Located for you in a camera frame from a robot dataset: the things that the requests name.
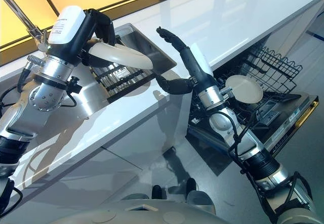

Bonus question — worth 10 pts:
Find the dark right robot foot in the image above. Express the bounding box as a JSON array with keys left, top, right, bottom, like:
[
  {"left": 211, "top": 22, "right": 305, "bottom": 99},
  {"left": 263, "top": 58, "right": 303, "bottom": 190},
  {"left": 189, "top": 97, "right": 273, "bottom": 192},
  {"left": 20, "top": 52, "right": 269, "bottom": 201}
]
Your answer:
[{"left": 185, "top": 177, "right": 198, "bottom": 193}]

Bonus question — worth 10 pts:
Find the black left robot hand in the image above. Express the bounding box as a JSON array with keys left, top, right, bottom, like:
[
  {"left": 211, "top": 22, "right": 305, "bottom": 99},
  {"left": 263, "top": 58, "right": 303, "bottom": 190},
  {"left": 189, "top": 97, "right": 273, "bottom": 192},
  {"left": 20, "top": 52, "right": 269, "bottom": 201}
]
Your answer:
[{"left": 47, "top": 5, "right": 116, "bottom": 68}]

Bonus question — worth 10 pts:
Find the dark robot foot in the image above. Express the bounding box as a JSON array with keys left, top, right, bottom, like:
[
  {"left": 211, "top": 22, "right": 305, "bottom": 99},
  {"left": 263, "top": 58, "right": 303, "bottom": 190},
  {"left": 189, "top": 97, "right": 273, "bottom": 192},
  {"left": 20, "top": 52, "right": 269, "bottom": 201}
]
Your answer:
[
  {"left": 185, "top": 177, "right": 198, "bottom": 193},
  {"left": 151, "top": 184, "right": 163, "bottom": 200}
]

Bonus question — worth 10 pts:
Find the black sink dish rack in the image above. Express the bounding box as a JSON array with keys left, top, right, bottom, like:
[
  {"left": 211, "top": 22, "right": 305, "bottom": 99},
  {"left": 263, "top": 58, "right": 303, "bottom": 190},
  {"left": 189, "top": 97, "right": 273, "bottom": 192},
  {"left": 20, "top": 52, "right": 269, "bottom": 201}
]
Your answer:
[{"left": 95, "top": 64, "right": 158, "bottom": 100}]

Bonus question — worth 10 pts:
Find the black wire dishwasher rack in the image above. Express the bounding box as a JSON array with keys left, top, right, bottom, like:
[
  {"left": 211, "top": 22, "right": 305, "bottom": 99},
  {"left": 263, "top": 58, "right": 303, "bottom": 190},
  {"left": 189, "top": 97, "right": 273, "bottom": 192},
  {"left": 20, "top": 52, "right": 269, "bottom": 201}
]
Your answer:
[{"left": 189, "top": 46, "right": 304, "bottom": 133}]

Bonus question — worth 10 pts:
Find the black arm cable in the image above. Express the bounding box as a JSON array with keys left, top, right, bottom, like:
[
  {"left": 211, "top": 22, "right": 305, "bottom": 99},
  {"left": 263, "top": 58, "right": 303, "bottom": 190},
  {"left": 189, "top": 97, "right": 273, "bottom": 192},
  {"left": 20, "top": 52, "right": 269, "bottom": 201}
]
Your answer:
[
  {"left": 217, "top": 110, "right": 257, "bottom": 182},
  {"left": 0, "top": 67, "right": 29, "bottom": 110}
]

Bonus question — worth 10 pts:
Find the grey robot torso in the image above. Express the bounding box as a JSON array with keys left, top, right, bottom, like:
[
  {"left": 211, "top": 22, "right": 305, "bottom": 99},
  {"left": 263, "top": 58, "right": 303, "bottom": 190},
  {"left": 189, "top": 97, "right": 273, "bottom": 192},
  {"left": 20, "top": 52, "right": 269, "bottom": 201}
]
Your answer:
[{"left": 49, "top": 198, "right": 230, "bottom": 224}]

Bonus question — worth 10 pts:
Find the stainless steel sink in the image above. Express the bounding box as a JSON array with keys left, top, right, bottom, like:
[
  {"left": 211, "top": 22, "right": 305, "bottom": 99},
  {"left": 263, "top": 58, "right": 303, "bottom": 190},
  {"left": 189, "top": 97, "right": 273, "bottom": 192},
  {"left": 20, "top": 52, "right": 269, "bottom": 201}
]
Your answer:
[{"left": 85, "top": 23, "right": 178, "bottom": 104}]

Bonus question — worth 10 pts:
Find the dark left robot foot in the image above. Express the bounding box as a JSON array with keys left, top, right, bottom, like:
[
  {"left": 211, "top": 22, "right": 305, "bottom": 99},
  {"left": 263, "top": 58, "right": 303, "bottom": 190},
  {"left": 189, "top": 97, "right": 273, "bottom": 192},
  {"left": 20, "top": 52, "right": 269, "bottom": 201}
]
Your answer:
[{"left": 151, "top": 184, "right": 163, "bottom": 200}]

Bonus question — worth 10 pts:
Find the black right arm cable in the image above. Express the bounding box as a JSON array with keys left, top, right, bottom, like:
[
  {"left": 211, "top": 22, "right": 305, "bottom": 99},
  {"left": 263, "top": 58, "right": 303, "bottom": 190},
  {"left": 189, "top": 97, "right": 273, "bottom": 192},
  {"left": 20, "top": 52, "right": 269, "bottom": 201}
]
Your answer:
[{"left": 217, "top": 110, "right": 257, "bottom": 182}]

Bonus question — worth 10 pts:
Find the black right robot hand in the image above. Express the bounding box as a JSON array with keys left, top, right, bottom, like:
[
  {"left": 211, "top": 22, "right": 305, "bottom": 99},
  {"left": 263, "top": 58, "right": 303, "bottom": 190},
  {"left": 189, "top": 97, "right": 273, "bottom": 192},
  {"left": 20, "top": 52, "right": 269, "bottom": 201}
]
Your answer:
[{"left": 155, "top": 26, "right": 218, "bottom": 95}]

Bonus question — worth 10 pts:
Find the white round plate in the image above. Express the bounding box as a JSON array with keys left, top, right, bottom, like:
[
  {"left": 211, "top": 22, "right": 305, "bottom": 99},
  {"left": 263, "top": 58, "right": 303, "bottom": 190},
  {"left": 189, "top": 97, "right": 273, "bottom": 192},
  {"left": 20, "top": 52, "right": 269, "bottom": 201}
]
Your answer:
[
  {"left": 88, "top": 38, "right": 154, "bottom": 70},
  {"left": 225, "top": 74, "right": 264, "bottom": 105}
]

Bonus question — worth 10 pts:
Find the silver right robot leg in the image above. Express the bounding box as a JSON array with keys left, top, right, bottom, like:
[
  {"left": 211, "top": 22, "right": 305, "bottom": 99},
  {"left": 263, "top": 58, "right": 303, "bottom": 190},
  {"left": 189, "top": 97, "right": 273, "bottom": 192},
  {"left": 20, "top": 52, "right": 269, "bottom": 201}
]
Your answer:
[{"left": 186, "top": 189, "right": 217, "bottom": 216}]

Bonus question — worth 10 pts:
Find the chrome faucet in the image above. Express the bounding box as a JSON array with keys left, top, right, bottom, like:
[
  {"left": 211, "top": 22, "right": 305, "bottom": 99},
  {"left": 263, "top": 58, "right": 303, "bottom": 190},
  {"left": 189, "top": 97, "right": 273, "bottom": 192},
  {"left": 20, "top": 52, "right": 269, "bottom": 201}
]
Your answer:
[{"left": 0, "top": 0, "right": 49, "bottom": 53}]

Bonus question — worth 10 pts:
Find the blue floor tape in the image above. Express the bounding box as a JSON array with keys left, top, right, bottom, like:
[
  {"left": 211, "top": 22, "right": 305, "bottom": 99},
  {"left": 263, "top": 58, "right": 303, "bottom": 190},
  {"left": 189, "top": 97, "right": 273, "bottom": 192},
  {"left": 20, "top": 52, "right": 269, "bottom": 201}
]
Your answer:
[{"left": 305, "top": 30, "right": 324, "bottom": 40}]

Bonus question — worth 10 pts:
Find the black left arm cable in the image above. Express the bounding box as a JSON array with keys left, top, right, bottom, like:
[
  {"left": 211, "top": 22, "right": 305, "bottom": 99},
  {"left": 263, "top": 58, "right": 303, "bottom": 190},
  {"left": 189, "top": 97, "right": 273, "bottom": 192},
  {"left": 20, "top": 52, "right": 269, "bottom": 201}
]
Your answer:
[{"left": 0, "top": 67, "right": 29, "bottom": 110}]

